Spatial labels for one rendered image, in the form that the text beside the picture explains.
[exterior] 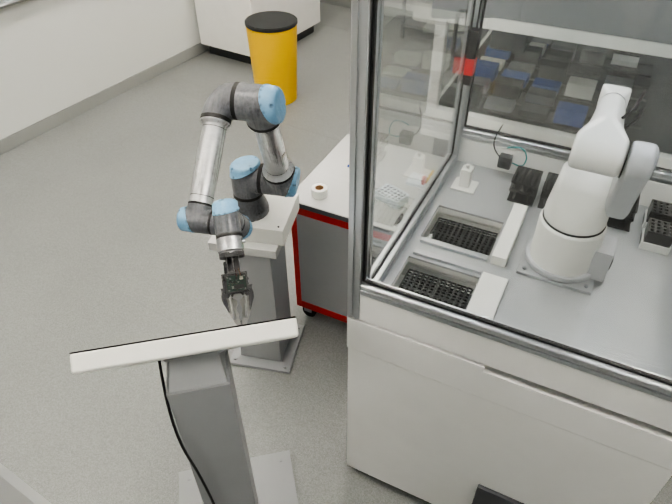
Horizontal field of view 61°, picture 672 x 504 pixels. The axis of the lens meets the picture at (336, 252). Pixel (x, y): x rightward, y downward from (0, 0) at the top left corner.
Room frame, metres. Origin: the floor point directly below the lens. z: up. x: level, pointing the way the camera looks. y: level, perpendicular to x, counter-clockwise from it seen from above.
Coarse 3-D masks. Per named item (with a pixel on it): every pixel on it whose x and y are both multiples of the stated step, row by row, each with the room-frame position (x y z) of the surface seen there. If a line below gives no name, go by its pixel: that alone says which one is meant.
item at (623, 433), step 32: (352, 320) 1.15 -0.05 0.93; (384, 352) 1.10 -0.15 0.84; (416, 352) 1.06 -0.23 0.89; (448, 352) 1.03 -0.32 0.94; (448, 384) 1.01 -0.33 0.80; (480, 384) 0.97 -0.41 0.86; (512, 384) 0.94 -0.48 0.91; (544, 416) 0.89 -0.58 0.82; (576, 416) 0.86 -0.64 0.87; (608, 416) 0.83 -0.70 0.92; (640, 448) 0.78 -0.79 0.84
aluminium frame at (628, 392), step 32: (352, 0) 1.16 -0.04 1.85; (352, 32) 1.16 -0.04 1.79; (352, 64) 1.16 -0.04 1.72; (352, 96) 1.16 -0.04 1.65; (352, 128) 1.16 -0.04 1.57; (352, 160) 1.16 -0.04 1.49; (352, 192) 1.16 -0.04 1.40; (352, 224) 1.16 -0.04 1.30; (352, 256) 1.15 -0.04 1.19; (352, 288) 1.16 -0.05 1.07; (384, 288) 1.13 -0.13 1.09; (384, 320) 1.11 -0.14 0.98; (416, 320) 1.07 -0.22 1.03; (448, 320) 1.03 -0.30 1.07; (480, 320) 1.00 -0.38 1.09; (480, 352) 0.98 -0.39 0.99; (512, 352) 0.95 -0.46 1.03; (544, 352) 0.92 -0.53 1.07; (576, 352) 0.90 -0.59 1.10; (544, 384) 0.90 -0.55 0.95; (576, 384) 0.87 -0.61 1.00; (608, 384) 0.84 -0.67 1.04; (640, 384) 0.81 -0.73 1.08; (640, 416) 0.80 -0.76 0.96
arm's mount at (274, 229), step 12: (276, 204) 1.87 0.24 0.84; (288, 204) 1.86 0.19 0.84; (276, 216) 1.79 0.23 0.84; (288, 216) 1.79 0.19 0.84; (264, 228) 1.72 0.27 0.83; (276, 228) 1.72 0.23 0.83; (288, 228) 1.77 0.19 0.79; (252, 240) 1.72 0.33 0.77; (264, 240) 1.71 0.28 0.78; (276, 240) 1.70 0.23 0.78
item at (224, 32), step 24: (216, 0) 5.31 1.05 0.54; (240, 0) 5.16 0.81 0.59; (264, 0) 5.28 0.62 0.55; (288, 0) 5.58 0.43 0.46; (312, 0) 5.92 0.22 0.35; (216, 24) 5.33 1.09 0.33; (240, 24) 5.18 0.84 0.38; (312, 24) 5.91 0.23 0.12; (216, 48) 5.42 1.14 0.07; (240, 48) 5.20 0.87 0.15
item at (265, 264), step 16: (256, 256) 1.72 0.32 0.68; (272, 256) 1.67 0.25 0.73; (256, 272) 1.72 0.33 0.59; (272, 272) 1.72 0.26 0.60; (256, 288) 1.73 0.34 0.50; (272, 288) 1.71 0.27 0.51; (256, 304) 1.73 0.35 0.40; (272, 304) 1.71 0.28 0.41; (288, 304) 1.88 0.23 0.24; (240, 320) 1.75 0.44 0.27; (256, 320) 1.73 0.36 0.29; (240, 352) 1.77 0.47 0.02; (256, 352) 1.74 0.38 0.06; (272, 352) 1.72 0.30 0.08; (288, 352) 1.77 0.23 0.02; (256, 368) 1.69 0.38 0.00; (272, 368) 1.67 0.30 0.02; (288, 368) 1.67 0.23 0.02
